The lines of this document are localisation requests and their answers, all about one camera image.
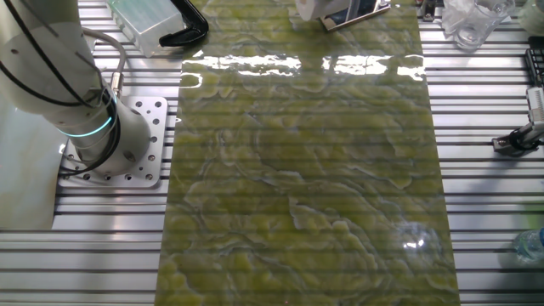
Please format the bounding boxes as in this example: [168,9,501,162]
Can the black C-clamp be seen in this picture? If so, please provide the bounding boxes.
[158,0,210,48]

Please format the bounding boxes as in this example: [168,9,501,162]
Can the pale green container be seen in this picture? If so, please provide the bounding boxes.
[517,0,544,37]

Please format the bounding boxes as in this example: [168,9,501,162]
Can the metal bracket with bolt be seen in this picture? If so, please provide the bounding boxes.
[416,0,439,23]

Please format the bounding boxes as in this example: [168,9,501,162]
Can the translucent plastic box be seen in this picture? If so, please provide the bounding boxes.
[105,0,186,59]

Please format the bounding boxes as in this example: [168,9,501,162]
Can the clear water bottle blue cap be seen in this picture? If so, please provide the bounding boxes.
[512,227,544,264]

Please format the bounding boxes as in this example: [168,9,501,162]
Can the metal camera mount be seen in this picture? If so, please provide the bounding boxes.
[491,122,544,156]

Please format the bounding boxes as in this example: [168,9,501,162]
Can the white paper roll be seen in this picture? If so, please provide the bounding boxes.
[294,0,354,23]

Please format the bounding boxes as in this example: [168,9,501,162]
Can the black keyboard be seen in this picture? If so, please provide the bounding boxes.
[524,36,544,88]

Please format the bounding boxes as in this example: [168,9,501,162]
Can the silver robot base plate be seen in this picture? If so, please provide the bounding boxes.
[57,95,169,190]

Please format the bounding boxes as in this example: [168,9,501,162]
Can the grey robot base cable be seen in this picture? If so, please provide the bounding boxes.
[81,27,128,99]

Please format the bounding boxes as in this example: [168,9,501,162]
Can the green marble pattern mat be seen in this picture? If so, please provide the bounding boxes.
[155,0,461,306]

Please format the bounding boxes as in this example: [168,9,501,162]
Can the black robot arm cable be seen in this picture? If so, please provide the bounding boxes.
[0,0,122,178]

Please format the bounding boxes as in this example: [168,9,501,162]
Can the clear plastic cup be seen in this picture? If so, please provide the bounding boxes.
[451,0,516,53]

